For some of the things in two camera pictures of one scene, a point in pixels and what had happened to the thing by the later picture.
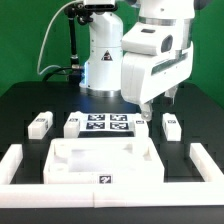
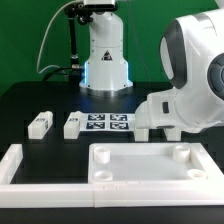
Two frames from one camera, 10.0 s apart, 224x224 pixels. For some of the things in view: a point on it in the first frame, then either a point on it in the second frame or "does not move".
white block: [171, 126] does not move
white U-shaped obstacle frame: [206, 194] does not move
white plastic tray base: [103, 161] → [131, 163]
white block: [40, 125] does not move
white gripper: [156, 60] → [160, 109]
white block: [72, 125] does not move
